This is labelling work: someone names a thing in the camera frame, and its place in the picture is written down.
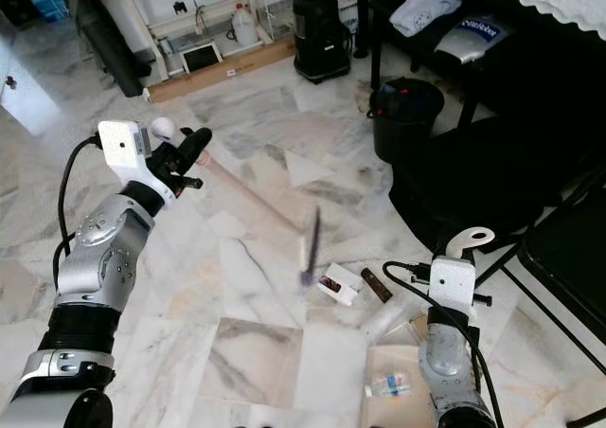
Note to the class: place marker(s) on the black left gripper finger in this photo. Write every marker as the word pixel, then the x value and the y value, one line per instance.
pixel 196 146

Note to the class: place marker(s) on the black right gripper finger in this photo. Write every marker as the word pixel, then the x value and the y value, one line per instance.
pixel 436 252

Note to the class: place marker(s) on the small clear plastic bottle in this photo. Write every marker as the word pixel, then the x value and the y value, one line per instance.
pixel 388 384

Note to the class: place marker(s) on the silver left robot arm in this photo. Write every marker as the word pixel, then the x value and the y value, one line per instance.
pixel 104 258

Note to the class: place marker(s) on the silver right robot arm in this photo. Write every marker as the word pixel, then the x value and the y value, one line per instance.
pixel 447 357

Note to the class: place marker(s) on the dark brown bar wrapper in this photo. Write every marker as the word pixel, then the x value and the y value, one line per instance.
pixel 376 285

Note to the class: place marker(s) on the long wooden plank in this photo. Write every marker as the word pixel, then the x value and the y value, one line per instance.
pixel 218 72

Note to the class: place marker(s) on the tan cardboard box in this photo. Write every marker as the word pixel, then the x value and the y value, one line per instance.
pixel 419 330

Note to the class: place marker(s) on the large black fabric bag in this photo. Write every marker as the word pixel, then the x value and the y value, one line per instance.
pixel 483 187

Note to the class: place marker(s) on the white-framed tablet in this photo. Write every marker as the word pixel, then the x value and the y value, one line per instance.
pixel 201 58

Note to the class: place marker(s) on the small white carton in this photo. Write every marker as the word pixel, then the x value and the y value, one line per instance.
pixel 339 284

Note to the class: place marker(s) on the white plastic jug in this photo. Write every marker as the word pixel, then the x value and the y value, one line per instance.
pixel 242 28

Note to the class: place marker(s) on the black folding chair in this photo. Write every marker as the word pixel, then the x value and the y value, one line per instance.
pixel 563 258

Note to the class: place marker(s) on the round black bin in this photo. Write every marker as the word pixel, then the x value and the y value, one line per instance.
pixel 405 125

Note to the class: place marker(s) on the long black roll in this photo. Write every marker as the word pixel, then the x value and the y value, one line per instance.
pixel 114 44

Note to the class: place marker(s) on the white shelf rack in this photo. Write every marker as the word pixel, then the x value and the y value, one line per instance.
pixel 142 16

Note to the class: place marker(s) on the white cabinet door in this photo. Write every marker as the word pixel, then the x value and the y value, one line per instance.
pixel 24 92

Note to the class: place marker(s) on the black vacuum cleaner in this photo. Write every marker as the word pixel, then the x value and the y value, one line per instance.
pixel 322 35

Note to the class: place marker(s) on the silver pouch blue label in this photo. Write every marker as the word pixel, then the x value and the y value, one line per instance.
pixel 473 40

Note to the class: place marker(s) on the pale blue-white bag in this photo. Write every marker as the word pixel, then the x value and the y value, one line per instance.
pixel 424 9

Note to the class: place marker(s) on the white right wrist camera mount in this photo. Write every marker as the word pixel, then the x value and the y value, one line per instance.
pixel 453 284

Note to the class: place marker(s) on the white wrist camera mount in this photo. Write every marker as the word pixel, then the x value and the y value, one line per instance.
pixel 121 149
pixel 453 284

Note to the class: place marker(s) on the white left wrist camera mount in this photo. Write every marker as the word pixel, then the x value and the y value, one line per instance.
pixel 121 149

